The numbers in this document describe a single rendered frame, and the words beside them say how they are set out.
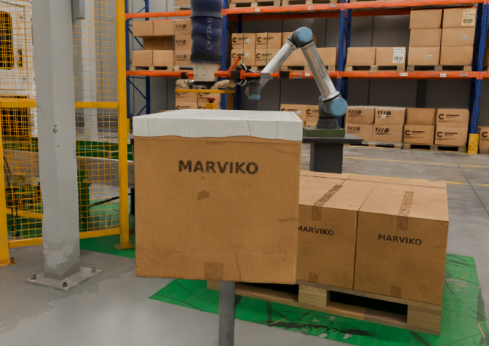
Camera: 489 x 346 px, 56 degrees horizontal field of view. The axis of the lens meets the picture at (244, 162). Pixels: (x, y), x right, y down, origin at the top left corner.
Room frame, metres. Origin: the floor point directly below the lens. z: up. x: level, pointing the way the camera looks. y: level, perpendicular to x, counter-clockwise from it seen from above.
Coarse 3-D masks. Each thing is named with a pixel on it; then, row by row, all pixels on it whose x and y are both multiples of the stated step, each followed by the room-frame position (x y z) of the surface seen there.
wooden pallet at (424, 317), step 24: (216, 288) 2.40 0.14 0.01; (240, 288) 2.38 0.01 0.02; (264, 288) 2.39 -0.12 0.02; (312, 288) 2.19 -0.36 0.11; (336, 288) 2.15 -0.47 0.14; (336, 312) 2.14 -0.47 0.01; (360, 312) 2.13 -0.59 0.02; (384, 312) 2.14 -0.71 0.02; (408, 312) 2.02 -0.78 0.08; (432, 312) 1.98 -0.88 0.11
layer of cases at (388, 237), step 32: (320, 192) 2.50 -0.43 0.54; (352, 192) 2.52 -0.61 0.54; (384, 192) 2.54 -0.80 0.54; (416, 192) 2.56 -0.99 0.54; (320, 224) 2.19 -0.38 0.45; (352, 224) 2.13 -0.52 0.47; (384, 224) 2.07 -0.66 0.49; (416, 224) 2.02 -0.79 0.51; (448, 224) 1.97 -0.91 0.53; (320, 256) 2.18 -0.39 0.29; (352, 256) 2.12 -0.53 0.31; (384, 256) 2.07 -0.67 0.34; (416, 256) 2.01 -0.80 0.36; (352, 288) 2.12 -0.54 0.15; (384, 288) 2.06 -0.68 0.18; (416, 288) 2.01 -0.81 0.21
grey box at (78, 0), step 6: (72, 0) 2.59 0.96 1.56; (78, 0) 2.58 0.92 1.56; (84, 0) 2.61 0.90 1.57; (72, 6) 2.59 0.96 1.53; (78, 6) 2.58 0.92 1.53; (84, 6) 2.61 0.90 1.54; (72, 12) 2.59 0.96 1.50; (78, 12) 2.58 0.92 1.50; (84, 12) 2.61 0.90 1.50; (78, 18) 2.60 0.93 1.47; (84, 18) 2.61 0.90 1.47
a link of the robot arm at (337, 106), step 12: (300, 36) 3.53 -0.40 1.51; (312, 48) 3.55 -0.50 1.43; (312, 60) 3.56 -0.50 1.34; (312, 72) 3.60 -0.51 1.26; (324, 72) 3.57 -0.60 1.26; (324, 84) 3.58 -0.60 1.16; (324, 96) 3.61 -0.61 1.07; (336, 96) 3.57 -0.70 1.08; (324, 108) 3.68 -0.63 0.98; (336, 108) 3.56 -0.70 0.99
